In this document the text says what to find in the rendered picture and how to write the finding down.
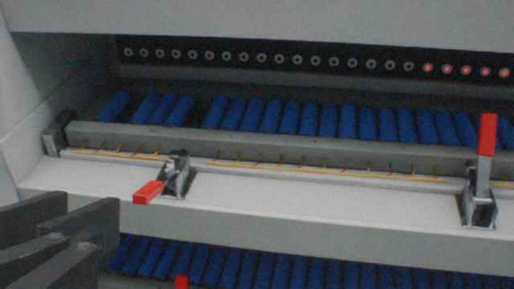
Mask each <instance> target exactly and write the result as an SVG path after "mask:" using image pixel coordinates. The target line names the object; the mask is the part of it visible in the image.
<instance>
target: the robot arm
mask: <svg viewBox="0 0 514 289"><path fill-rule="evenodd" d="M67 195H68V193H67V191H62V190H55V191H52V192H50V193H45V194H42V195H39V196H37V197H33V198H30V199H27V200H24V201H20V202H17V203H12V204H9V205H6V206H3V207H0V289H99V283H98V270H99V259H101V258H103V257H104V255H105V254H107V253H108V252H109V251H110V250H112V249H114V248H115V247H117V246H118V245H119V239H120V199H119V198H118V197H105V198H104V199H101V200H99V201H96V202H93V203H92V204H89V205H87V206H84V207H81V208H79V209H77V210H73V211H72V212H69V213H68V212H67Z"/></svg>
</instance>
